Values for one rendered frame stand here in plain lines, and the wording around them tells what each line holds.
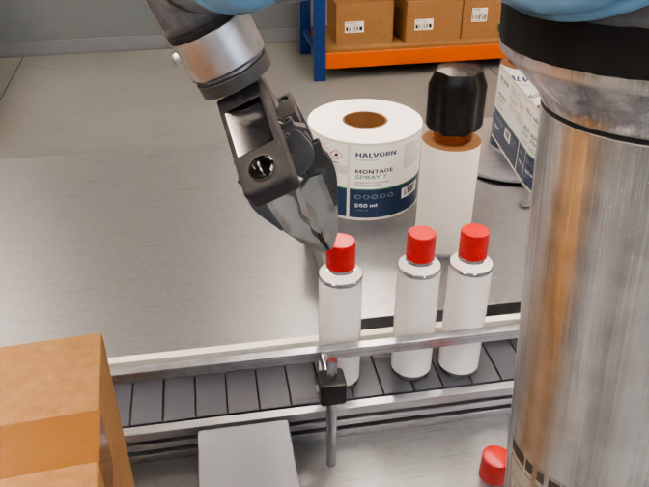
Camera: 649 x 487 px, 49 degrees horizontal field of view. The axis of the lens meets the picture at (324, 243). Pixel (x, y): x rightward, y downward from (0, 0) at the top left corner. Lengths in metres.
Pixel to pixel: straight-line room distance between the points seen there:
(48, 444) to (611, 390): 0.40
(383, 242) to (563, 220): 0.94
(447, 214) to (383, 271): 0.13
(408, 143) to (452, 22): 3.54
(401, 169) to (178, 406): 0.56
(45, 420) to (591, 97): 0.46
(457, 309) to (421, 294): 0.06
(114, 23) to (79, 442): 4.75
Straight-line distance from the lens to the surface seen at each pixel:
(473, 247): 0.83
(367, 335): 0.93
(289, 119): 0.68
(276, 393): 0.90
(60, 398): 0.59
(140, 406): 0.91
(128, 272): 1.23
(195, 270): 1.22
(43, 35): 5.29
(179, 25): 0.64
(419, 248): 0.81
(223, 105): 0.67
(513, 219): 1.28
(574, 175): 0.24
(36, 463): 0.55
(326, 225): 0.72
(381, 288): 1.07
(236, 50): 0.64
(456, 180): 1.08
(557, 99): 0.23
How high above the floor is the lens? 1.51
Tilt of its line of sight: 32 degrees down
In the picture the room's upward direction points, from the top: straight up
